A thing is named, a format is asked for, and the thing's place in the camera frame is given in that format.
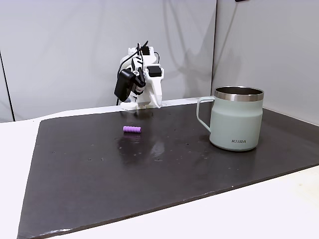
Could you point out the purple ribbed pen grip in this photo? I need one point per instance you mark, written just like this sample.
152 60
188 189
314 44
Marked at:
132 129

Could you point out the black table mat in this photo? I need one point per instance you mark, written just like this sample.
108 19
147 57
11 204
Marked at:
149 179

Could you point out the pale green steel mug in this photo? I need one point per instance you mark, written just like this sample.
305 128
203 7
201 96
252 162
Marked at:
235 119

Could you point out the black oval camera box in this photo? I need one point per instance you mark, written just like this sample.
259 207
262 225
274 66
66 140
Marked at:
123 84

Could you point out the black wall fixture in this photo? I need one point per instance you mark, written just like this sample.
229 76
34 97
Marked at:
241 0

